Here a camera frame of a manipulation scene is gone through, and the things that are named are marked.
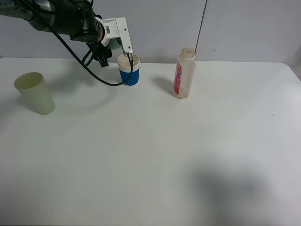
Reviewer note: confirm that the blue sleeved paper cup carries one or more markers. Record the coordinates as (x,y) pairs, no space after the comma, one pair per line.
(129,78)

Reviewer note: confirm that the teal green plastic cup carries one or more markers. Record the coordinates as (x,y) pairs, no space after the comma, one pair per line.
(115,43)

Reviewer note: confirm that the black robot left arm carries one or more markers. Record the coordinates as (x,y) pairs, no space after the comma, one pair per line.
(74,18)

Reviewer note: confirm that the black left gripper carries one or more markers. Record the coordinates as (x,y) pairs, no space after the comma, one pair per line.
(101,53)

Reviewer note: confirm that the clear bottle with pink label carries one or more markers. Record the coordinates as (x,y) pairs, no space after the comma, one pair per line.
(185,68)

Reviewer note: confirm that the pale yellow plastic cup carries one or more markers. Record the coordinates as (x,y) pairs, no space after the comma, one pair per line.
(33,87)

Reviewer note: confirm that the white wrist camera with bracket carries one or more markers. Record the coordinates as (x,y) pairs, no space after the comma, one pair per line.
(114,28)

